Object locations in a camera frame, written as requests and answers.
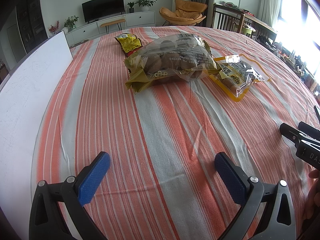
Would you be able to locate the round white vase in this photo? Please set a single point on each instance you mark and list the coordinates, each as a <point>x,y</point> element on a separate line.
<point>65,29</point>

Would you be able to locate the clear yellow-edged snack packet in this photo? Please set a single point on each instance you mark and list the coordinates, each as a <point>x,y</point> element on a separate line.
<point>240,72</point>

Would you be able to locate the white cardboard box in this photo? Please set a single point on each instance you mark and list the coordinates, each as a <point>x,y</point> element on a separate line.
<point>30,92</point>

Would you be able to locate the small wooden bench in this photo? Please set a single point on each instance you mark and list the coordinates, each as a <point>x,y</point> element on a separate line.
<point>112,22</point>

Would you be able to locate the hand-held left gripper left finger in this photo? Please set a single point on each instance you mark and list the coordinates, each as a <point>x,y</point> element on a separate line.
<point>93,177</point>

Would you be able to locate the small potted plant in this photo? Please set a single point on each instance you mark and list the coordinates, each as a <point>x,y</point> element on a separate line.
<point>131,7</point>

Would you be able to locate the black phone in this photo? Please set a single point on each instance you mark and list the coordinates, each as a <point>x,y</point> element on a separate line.
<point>318,111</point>

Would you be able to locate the green stool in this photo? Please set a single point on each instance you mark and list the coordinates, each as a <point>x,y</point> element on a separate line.
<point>248,31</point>

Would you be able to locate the white sheer curtain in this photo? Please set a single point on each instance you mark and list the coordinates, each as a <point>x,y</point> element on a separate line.
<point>268,2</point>

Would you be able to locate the window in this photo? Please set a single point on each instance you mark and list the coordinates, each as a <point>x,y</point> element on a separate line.
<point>300,30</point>

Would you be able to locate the dark basket of items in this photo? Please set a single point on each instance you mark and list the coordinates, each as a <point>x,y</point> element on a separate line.
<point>265,40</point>

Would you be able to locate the orange striped tablecloth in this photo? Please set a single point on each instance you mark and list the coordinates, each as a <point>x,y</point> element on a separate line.
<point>162,130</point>

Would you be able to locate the large potted plant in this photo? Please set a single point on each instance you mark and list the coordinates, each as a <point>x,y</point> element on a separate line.
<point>145,2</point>

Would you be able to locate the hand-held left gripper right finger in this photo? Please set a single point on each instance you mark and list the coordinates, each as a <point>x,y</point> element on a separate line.
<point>230,177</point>

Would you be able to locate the yellow black snack packet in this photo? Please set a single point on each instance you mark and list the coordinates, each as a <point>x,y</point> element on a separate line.
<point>128,42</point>

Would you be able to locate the black display cabinet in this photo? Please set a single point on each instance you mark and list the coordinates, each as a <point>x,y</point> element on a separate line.
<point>32,17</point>

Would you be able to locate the clear bag of brown buns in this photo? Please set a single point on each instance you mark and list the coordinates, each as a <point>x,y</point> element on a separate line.
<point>170,60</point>

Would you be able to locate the red flower arrangement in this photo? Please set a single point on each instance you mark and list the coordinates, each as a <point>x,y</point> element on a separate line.
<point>53,28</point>

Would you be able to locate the white television cabinet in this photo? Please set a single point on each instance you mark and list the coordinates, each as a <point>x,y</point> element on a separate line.
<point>140,18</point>

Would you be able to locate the leafy plant in glass pot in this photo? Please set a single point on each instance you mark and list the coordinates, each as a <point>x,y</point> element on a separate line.
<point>70,22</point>

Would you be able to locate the dark wooden table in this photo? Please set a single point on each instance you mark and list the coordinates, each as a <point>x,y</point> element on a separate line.
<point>225,17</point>

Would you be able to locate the person's right hand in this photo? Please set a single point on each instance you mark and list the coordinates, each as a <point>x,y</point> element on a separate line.
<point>313,195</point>

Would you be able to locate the flat screen television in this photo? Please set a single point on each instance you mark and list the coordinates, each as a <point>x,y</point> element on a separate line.
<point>103,6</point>

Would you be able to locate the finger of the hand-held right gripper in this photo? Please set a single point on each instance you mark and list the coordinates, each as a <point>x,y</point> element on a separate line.
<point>290,132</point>
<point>311,130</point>

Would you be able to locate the orange lounge chair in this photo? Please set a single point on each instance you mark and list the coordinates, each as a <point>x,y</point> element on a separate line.
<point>182,12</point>

